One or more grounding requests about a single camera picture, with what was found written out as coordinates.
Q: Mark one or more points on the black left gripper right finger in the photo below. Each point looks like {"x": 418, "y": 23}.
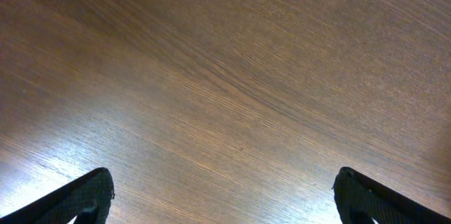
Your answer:
{"x": 359, "y": 199}

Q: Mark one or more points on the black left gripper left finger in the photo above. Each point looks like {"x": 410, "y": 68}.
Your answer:
{"x": 84, "y": 200}

